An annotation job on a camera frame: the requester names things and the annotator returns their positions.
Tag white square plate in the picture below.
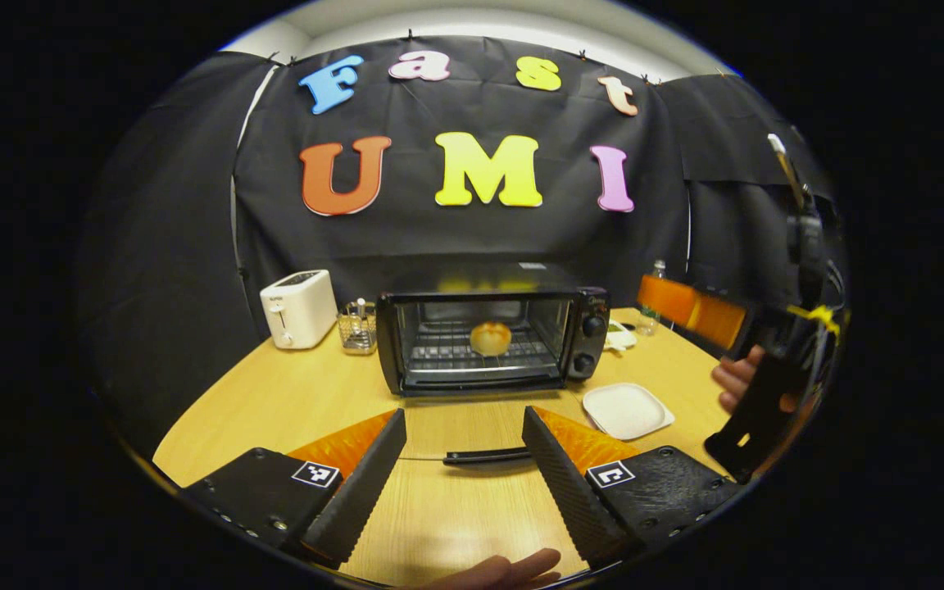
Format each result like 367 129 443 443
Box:
582 382 676 441

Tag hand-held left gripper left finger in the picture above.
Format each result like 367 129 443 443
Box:
181 407 408 567

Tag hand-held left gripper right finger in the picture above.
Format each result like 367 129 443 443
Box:
521 405 743 569

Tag black backdrop cloth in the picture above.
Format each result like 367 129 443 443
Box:
79 34 846 460

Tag round bread bun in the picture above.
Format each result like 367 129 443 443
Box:
470 321 513 357

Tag black electric oven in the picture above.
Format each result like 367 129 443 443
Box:
375 262 610 466

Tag clear plastic water bottle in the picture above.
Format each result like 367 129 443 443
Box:
636 260 668 337

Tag white toaster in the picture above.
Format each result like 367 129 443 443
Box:
259 270 339 351

